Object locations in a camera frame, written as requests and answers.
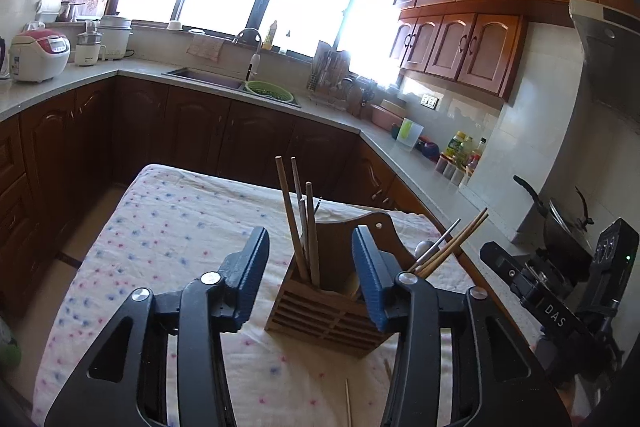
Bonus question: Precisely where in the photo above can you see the small white cooker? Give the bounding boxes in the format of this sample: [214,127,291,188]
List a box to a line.
[74,31,104,67]

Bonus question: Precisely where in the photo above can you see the curved sink faucet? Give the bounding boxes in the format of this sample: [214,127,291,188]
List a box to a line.
[232,27,264,82]

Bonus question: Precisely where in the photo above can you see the hanging dish cloth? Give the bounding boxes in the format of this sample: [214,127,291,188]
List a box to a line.
[186,35,226,63]

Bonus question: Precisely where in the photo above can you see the silver spoon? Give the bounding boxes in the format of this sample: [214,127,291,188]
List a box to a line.
[414,241,433,258]

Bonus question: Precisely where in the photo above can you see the spice jar set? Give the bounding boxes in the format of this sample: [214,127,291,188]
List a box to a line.
[435,154,473,186]

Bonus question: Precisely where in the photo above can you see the pink basin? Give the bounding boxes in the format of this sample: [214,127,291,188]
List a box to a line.
[371,104,404,131]

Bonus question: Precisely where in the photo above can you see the oil bottles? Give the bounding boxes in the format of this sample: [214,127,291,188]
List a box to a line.
[444,131,487,170]

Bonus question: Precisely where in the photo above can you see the green lid white container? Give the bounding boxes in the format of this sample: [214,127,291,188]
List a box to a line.
[396,118,423,150]

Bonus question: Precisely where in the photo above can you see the white floral tablecloth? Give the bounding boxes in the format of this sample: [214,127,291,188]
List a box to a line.
[30,162,551,427]

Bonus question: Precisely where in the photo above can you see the green colander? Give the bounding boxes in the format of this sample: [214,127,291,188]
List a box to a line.
[245,80,294,103]

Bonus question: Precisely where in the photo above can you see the range hood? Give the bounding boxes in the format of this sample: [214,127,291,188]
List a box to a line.
[568,0,640,128]

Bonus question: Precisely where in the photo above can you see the large white rice cooker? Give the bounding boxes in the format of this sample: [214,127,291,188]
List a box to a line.
[99,15,131,61]

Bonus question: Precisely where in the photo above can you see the yellow detergent bottle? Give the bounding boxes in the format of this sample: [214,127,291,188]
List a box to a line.
[262,20,278,50]

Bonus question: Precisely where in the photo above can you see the paper towel roll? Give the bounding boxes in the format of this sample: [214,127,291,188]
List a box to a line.
[35,0,62,24]

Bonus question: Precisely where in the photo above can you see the white red rice cooker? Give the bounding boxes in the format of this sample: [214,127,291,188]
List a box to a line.
[9,29,70,82]

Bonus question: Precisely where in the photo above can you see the wall power outlet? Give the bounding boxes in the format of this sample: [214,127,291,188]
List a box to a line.
[421,94,439,110]

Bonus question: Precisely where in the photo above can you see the dish drying rack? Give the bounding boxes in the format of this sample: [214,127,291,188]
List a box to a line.
[306,41,364,115]

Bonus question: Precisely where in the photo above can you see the black wok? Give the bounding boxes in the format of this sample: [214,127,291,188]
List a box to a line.
[513,174,594,285]

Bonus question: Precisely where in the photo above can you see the wooden utensil holder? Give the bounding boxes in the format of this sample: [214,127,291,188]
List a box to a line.
[265,211,413,359]

